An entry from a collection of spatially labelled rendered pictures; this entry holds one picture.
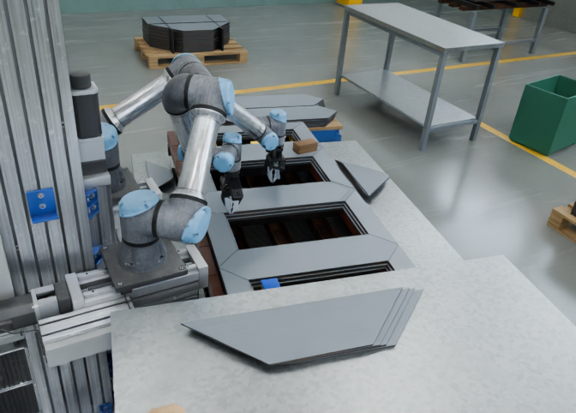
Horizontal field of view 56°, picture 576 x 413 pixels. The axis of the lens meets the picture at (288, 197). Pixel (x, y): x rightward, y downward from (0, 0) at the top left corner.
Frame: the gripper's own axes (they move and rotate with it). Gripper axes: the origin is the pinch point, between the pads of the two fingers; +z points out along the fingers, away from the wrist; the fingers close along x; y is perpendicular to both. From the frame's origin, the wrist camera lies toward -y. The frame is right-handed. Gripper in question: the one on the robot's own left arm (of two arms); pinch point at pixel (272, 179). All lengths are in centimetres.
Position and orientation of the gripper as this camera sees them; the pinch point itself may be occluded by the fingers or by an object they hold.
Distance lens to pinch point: 259.6
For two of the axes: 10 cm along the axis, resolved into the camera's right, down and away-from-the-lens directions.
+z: -0.8, 8.5, 5.2
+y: 2.9, 5.2, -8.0
